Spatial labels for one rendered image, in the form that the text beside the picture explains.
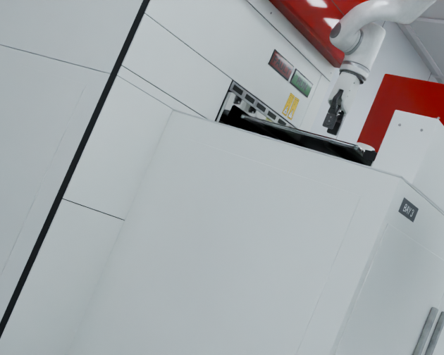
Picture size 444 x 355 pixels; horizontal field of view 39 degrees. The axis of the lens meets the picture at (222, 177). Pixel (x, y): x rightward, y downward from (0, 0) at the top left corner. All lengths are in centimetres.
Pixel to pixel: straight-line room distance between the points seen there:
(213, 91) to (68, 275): 60
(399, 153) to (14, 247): 87
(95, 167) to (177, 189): 20
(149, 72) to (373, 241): 66
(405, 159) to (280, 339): 43
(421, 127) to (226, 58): 61
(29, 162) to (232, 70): 58
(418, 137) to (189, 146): 53
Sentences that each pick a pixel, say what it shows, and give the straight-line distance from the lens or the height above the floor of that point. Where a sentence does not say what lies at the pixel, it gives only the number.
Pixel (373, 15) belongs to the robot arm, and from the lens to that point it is 178.
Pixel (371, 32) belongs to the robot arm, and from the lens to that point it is 186.
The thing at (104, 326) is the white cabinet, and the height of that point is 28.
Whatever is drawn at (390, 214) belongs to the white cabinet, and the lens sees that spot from 120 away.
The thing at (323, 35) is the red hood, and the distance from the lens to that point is 192.
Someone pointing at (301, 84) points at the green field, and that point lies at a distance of 195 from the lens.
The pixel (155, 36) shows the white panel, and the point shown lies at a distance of 148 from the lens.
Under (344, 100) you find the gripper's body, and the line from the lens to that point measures 178.
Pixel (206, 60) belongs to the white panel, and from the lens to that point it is 162.
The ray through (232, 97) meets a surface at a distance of 169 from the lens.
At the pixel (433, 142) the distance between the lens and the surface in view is 129.
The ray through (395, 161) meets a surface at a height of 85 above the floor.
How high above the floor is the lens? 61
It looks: 4 degrees up
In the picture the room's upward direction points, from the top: 23 degrees clockwise
